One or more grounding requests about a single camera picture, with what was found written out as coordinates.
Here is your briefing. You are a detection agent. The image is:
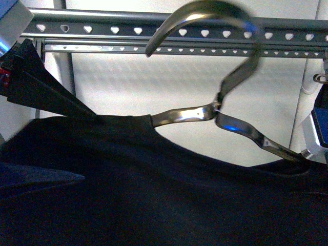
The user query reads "metal clothes hanger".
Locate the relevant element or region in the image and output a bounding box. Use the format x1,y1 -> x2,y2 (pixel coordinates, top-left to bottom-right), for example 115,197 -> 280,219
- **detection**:
145,1 -> 309,163

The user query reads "rear perforated rack rail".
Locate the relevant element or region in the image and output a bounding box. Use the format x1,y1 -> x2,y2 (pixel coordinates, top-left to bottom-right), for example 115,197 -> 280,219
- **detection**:
44,39 -> 327,59

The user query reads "left white blue gripper body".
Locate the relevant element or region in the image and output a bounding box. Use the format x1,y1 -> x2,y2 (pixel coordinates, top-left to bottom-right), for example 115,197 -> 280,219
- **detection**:
0,0 -> 34,55

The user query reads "metal clip on rack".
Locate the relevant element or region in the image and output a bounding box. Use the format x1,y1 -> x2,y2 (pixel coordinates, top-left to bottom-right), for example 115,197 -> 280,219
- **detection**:
313,73 -> 328,84

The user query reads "front perforated rack rail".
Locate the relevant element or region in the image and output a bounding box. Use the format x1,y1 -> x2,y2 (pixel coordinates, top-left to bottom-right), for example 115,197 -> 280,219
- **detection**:
22,8 -> 327,49

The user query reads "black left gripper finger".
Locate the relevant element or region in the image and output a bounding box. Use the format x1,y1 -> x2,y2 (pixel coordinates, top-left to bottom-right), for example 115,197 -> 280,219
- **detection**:
1,39 -> 96,119

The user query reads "black printed t-shirt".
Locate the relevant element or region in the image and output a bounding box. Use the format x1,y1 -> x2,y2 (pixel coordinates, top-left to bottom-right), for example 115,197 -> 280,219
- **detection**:
1,115 -> 327,245

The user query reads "right white blue gripper body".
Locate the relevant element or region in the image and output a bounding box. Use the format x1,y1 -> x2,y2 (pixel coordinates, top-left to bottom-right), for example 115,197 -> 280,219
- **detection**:
301,84 -> 327,161

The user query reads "perforated rack rail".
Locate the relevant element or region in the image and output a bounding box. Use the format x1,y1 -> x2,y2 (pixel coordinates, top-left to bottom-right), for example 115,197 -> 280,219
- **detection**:
44,39 -> 327,59
22,8 -> 327,49

